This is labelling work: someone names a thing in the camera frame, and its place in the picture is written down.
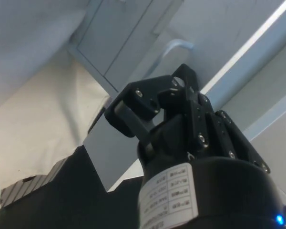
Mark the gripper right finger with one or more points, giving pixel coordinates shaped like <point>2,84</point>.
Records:
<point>205,124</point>

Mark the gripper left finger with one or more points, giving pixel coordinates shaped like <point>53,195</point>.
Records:
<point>133,100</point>

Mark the white drawer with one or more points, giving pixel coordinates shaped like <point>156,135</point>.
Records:
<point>217,35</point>

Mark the white chest of drawers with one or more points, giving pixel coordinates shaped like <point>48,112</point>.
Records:
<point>114,35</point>

